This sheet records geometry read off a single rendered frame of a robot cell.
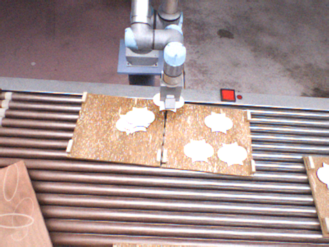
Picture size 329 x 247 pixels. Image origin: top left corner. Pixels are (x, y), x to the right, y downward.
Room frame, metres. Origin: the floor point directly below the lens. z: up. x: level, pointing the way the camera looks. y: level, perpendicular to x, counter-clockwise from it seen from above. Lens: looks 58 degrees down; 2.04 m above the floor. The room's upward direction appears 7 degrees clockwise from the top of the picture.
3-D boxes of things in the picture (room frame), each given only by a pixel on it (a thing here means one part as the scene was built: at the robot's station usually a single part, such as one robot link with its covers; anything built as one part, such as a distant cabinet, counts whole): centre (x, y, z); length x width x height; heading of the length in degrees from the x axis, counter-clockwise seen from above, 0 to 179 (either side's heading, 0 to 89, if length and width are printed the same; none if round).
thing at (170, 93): (0.68, -0.01, 1.17); 0.12 x 0.09 x 0.16; 6
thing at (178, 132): (0.63, -0.21, 0.93); 0.41 x 0.35 x 0.02; 91
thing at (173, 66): (0.71, -0.01, 1.33); 0.09 x 0.08 x 0.11; 7
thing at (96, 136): (0.62, 0.20, 0.93); 0.41 x 0.35 x 0.02; 91
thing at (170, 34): (0.81, 0.02, 1.33); 0.11 x 0.11 x 0.08; 7
